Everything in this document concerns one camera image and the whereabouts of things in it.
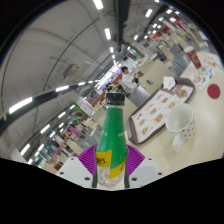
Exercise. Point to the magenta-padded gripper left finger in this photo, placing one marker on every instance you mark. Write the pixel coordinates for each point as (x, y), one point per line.
(75, 171)

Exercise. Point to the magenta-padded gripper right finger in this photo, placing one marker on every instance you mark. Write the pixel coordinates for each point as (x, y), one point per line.
(146, 171)

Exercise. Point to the green-labelled clear drink bottle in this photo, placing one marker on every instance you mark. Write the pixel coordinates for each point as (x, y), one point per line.
(111, 143)

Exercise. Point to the person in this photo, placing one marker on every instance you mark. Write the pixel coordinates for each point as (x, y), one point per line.
(128, 80)
(76, 131)

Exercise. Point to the dark tray with paper liner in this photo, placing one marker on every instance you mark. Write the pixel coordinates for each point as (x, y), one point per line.
(156, 115)

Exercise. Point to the white polka-dot mug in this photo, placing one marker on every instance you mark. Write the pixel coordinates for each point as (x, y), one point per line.
(180, 121)

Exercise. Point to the group of ceiling lights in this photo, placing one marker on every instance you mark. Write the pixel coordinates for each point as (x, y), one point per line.
(20, 105)

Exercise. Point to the crumpled white napkin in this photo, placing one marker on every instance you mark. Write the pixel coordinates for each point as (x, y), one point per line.
(168, 82)

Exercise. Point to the group of beige chairs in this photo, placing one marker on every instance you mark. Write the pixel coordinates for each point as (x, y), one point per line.
(156, 73)

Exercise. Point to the ceiling air conditioner unit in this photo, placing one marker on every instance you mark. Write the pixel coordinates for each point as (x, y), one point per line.
(71, 72)

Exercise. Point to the flat round red coaster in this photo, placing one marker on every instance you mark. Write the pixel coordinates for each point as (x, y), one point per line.
(213, 91)

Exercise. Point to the colourful printed leaflet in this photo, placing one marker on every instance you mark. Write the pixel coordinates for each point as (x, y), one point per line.
(202, 77)

